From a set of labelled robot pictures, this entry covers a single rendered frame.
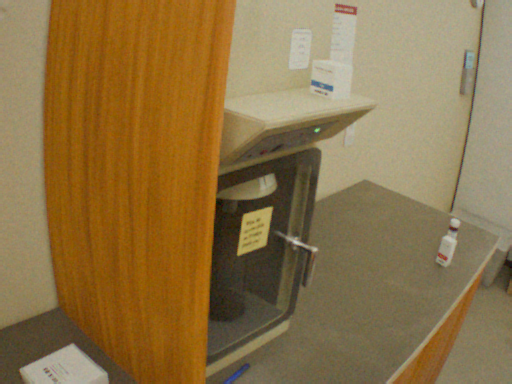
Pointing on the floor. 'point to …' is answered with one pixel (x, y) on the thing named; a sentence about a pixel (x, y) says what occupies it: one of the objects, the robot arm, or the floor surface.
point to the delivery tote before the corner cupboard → (496, 247)
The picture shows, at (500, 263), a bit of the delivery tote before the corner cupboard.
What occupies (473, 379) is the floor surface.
